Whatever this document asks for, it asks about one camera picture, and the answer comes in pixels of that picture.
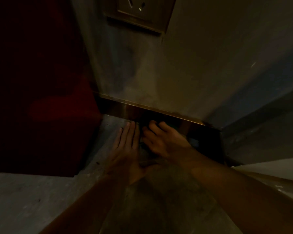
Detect person's left hand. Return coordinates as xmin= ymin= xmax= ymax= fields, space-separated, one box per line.
xmin=104 ymin=121 xmax=161 ymax=185

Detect person's right hand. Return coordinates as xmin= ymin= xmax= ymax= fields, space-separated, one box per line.
xmin=141 ymin=120 xmax=194 ymax=166

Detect person's right forearm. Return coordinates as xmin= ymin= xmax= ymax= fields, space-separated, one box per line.
xmin=178 ymin=148 xmax=293 ymax=234

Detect person's left forearm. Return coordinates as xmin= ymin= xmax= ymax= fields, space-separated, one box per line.
xmin=39 ymin=175 xmax=147 ymax=234

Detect metallic skirting board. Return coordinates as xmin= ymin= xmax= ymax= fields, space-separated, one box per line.
xmin=95 ymin=92 xmax=224 ymax=165

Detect dark red cabinet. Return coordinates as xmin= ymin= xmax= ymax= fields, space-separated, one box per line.
xmin=0 ymin=0 xmax=103 ymax=178

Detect wall power socket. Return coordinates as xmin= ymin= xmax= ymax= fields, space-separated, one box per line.
xmin=104 ymin=0 xmax=178 ymax=35

